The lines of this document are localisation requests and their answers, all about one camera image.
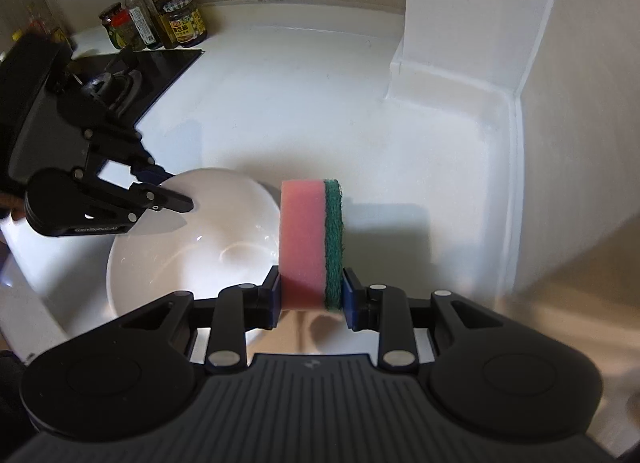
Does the white ceramic bowl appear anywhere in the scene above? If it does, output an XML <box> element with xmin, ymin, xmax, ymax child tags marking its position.
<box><xmin>106</xmin><ymin>168</ymin><xmax>280</xmax><ymax>316</ymax></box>

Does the pink and green sponge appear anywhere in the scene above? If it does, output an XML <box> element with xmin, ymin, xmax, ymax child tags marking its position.
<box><xmin>279</xmin><ymin>179</ymin><xmax>344</xmax><ymax>310</ymax></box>

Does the stove burner grate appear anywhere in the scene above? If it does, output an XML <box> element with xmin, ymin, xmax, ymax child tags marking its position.
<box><xmin>81</xmin><ymin>69</ymin><xmax>142</xmax><ymax>116</ymax></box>

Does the black glass gas stove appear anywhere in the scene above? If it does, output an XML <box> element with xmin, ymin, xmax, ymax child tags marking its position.
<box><xmin>68</xmin><ymin>48</ymin><xmax>203</xmax><ymax>125</ymax></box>

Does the red lid pickle jar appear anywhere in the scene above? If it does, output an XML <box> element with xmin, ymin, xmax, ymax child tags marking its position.
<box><xmin>99</xmin><ymin>3</ymin><xmax>145</xmax><ymax>50</ymax></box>

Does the checkered lid sauce jar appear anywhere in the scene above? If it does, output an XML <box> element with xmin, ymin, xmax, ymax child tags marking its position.
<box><xmin>163</xmin><ymin>0</ymin><xmax>208</xmax><ymax>47</ymax></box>

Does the yellow cap clear bottle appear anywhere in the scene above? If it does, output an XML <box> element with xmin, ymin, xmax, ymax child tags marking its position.
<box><xmin>125</xmin><ymin>0</ymin><xmax>160</xmax><ymax>49</ymax></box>

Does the black cap oil bottle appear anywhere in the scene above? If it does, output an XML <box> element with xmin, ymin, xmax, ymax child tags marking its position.
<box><xmin>144</xmin><ymin>0</ymin><xmax>178</xmax><ymax>49</ymax></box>

